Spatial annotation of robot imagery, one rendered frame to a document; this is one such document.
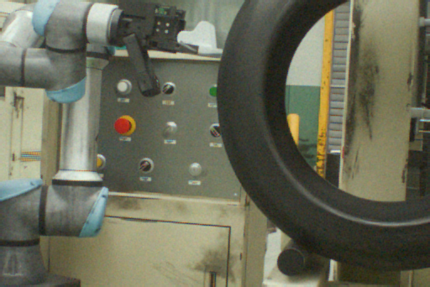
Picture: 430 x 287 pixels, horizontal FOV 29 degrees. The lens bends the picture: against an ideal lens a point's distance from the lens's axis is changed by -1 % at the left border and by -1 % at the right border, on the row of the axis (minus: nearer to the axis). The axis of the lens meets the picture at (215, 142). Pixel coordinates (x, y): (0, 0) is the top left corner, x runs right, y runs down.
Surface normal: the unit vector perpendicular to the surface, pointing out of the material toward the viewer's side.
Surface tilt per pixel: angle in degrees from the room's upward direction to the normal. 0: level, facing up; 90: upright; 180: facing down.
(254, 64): 88
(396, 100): 90
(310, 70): 90
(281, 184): 97
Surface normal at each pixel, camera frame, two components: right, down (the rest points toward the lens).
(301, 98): -0.53, 0.01
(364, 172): -0.20, 0.04
